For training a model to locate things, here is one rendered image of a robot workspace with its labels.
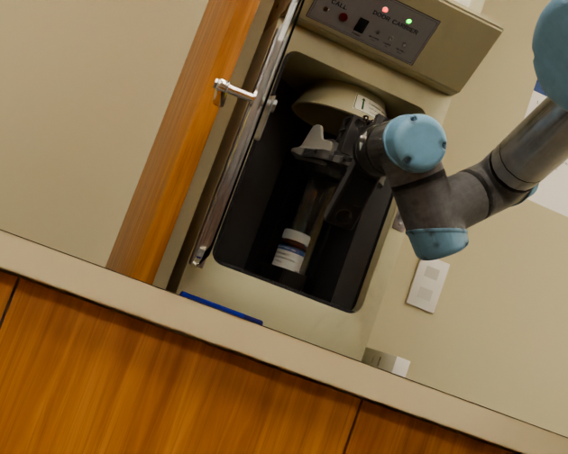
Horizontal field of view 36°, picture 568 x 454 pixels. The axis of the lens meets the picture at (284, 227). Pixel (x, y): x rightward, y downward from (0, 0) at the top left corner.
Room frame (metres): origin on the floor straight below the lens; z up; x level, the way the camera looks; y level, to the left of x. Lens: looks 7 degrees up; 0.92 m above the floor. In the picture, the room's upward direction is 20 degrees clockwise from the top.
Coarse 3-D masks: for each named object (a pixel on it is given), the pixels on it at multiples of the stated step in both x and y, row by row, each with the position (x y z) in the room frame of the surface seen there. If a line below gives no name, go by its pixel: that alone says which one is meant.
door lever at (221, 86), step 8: (216, 80) 1.06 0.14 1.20; (224, 80) 1.06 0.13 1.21; (216, 88) 1.06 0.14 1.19; (224, 88) 1.06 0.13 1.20; (232, 88) 1.06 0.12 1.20; (240, 88) 1.07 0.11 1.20; (256, 88) 1.06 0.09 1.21; (216, 96) 1.10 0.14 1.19; (224, 96) 1.09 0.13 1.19; (240, 96) 1.07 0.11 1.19; (248, 96) 1.07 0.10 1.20; (216, 104) 1.14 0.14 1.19
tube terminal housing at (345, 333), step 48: (480, 0) 1.42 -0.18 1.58; (288, 48) 1.35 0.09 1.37; (336, 48) 1.37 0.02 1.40; (384, 96) 1.43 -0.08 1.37; (432, 96) 1.42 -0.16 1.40; (192, 240) 1.37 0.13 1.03; (384, 240) 1.42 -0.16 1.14; (192, 288) 1.35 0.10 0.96; (240, 288) 1.37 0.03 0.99; (384, 288) 1.42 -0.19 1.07; (336, 336) 1.41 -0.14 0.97
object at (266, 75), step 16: (288, 16) 1.03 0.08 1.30; (272, 48) 1.20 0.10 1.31; (272, 64) 1.03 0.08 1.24; (256, 96) 1.03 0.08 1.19; (256, 112) 1.03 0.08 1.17; (240, 144) 1.03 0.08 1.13; (224, 176) 1.16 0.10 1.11; (224, 192) 1.03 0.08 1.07; (208, 224) 1.03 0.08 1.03; (208, 240) 1.03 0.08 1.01
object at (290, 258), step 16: (304, 160) 1.46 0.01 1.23; (304, 176) 1.46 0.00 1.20; (320, 176) 1.45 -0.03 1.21; (336, 176) 1.45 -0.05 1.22; (288, 192) 1.48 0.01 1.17; (304, 192) 1.45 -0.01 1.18; (320, 192) 1.45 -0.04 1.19; (288, 208) 1.46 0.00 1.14; (304, 208) 1.45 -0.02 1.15; (320, 208) 1.45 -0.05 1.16; (288, 224) 1.45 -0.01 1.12; (304, 224) 1.45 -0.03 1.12; (320, 224) 1.45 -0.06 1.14; (272, 240) 1.47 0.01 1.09; (288, 240) 1.45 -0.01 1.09; (304, 240) 1.45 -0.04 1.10; (320, 240) 1.46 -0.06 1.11; (272, 256) 1.46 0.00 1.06; (288, 256) 1.45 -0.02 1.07; (304, 256) 1.45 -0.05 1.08; (320, 256) 1.48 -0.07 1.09; (304, 272) 1.46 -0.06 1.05
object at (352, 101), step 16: (320, 80) 1.45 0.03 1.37; (336, 80) 1.43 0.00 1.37; (304, 96) 1.44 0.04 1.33; (320, 96) 1.42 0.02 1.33; (336, 96) 1.41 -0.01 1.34; (352, 96) 1.41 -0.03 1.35; (368, 96) 1.42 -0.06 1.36; (304, 112) 1.53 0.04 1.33; (320, 112) 1.55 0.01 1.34; (336, 112) 1.55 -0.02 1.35; (352, 112) 1.40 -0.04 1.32; (368, 112) 1.41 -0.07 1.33; (384, 112) 1.45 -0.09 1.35; (336, 128) 1.56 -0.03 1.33
